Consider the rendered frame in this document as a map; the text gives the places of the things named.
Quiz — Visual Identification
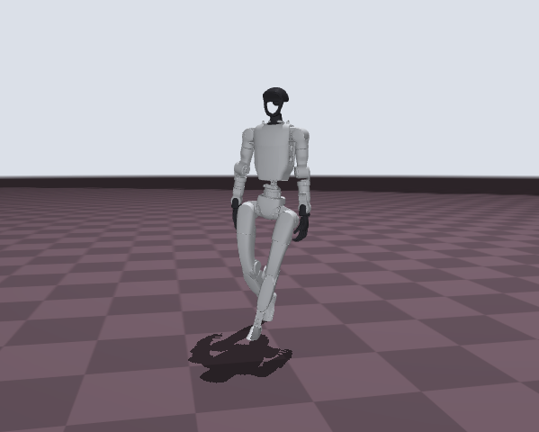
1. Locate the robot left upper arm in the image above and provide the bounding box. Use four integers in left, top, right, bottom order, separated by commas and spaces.
290, 127, 310, 179

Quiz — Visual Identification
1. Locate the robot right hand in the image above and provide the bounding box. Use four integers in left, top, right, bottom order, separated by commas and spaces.
231, 198, 241, 229

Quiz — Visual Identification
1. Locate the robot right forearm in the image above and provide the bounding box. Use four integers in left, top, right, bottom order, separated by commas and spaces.
230, 171, 247, 205

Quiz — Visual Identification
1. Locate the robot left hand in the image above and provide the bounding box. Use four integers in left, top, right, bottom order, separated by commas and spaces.
293, 204, 310, 242

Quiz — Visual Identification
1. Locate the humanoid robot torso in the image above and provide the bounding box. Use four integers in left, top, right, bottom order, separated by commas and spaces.
254, 120, 296, 220

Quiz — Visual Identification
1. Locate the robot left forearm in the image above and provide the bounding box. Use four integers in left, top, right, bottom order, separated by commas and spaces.
297, 167, 311, 213

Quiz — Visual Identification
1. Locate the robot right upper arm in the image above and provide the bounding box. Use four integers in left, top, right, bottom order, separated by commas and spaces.
234, 127, 255, 176

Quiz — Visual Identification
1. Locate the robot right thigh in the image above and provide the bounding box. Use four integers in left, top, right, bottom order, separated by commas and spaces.
237, 201, 261, 276

